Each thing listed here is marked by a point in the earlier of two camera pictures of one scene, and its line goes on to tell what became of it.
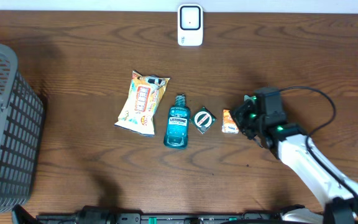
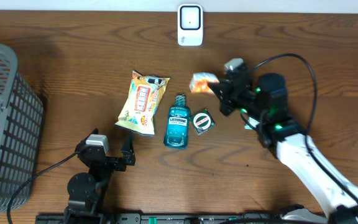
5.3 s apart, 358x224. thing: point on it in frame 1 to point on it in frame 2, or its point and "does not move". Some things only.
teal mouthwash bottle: [176, 135] does not move
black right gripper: [237, 113] to [225, 88]
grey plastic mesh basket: [12, 121] does not move
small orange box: [229, 125] to [199, 82]
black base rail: [269, 218] does not move
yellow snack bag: [145, 93] does not move
